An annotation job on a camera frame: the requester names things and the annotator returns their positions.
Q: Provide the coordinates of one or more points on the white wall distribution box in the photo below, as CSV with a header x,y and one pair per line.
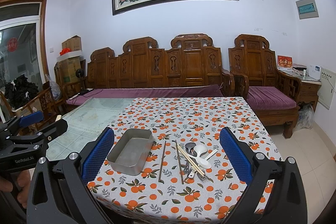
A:
x,y
327,89

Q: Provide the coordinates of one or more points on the large cardboard box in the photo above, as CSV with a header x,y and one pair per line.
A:
x,y
68,68

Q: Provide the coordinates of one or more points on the white router box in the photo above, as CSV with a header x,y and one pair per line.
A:
x,y
314,71

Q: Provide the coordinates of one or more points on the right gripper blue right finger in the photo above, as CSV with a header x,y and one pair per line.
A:
x,y
239,155

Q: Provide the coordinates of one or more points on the dark wooden chopstick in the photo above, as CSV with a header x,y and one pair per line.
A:
x,y
179,162
161,165

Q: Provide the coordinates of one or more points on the grey wall electrical panel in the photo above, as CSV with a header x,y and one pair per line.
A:
x,y
307,9

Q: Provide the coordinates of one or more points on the rectangular metal tray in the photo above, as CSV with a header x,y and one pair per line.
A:
x,y
129,154

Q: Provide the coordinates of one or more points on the orange print tablecloth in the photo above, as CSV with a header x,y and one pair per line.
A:
x,y
185,120

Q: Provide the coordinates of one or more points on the carved wooden armchair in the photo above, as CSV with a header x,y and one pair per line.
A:
x,y
253,64

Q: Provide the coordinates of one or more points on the white plastic soup spoon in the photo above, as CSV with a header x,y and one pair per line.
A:
x,y
200,150

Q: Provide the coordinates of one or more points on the red gift box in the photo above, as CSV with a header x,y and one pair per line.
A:
x,y
284,62

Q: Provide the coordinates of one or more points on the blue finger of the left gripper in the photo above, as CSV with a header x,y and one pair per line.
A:
x,y
26,121
54,130

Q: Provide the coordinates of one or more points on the small black desk fan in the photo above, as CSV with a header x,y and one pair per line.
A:
x,y
80,74

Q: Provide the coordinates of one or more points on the person's left hand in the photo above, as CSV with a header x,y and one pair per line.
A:
x,y
24,181

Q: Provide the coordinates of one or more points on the wooden side table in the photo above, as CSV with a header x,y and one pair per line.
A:
x,y
305,88

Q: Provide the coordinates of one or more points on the metal spoon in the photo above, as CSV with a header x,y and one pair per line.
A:
x,y
190,148

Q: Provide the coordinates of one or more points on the carved wooden sofa bench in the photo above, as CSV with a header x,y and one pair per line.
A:
x,y
191,61

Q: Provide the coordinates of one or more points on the metal fork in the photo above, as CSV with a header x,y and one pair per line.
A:
x,y
202,176

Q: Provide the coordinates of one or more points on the cardboard box top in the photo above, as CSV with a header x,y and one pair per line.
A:
x,y
73,43

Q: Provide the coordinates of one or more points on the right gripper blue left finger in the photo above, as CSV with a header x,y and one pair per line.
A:
x,y
94,154

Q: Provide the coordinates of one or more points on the glass sliding door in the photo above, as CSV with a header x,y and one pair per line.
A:
x,y
21,69

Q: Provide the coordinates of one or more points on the purple armchair cushion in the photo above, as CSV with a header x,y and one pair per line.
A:
x,y
268,98

